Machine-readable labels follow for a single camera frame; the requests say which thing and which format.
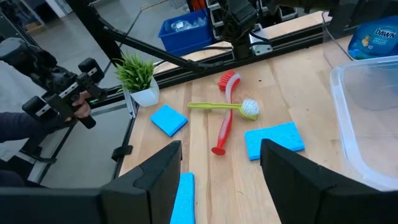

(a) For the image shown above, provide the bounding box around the blue dish soap bottle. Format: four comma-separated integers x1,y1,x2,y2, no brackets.
347,14,398,60

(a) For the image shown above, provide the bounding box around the blue cellulose sponge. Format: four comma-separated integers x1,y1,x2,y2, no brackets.
244,121,306,161
169,172,196,224
149,104,189,138

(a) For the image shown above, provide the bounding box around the tall clear plastic bin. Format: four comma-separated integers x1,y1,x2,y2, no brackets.
329,55,398,191

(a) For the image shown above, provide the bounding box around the person's forearm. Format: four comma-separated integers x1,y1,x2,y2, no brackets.
0,111,74,144

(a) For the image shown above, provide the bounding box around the black aluminium frame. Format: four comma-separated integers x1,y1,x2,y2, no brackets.
67,0,224,74

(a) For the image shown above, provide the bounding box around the red dish brush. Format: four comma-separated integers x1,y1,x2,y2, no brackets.
210,70,242,156

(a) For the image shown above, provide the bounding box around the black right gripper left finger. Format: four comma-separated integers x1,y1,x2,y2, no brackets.
99,140,183,224

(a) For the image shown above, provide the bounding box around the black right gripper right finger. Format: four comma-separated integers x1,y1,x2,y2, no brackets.
260,139,345,224

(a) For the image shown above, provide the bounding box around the small black bracket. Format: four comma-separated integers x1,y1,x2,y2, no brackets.
111,144,134,163

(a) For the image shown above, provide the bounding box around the blue storage crate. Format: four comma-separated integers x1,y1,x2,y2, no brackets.
157,9,215,57

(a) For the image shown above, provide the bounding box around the person's hand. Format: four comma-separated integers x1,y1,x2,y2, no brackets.
64,90,93,123

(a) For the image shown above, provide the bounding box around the green plant in white pot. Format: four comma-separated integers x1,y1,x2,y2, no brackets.
114,53,160,108

